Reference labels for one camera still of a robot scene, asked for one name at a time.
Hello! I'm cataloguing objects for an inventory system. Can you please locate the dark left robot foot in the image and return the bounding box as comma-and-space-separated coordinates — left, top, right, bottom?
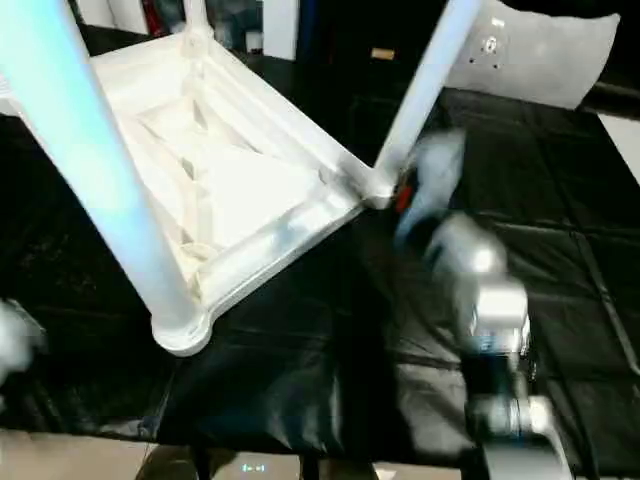
142, 444, 202, 480

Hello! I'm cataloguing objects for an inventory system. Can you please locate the white plastic table top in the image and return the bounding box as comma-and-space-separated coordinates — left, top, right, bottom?
0, 34, 397, 357

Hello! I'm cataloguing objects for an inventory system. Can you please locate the white curved plastic panel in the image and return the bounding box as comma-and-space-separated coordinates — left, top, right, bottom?
447, 0, 622, 110

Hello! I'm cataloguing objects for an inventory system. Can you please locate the white flat board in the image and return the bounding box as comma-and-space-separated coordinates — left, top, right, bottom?
597, 112, 640, 187

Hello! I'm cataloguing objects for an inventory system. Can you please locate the white glass-door cabinet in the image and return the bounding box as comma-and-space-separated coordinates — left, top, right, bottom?
79, 0, 302, 60

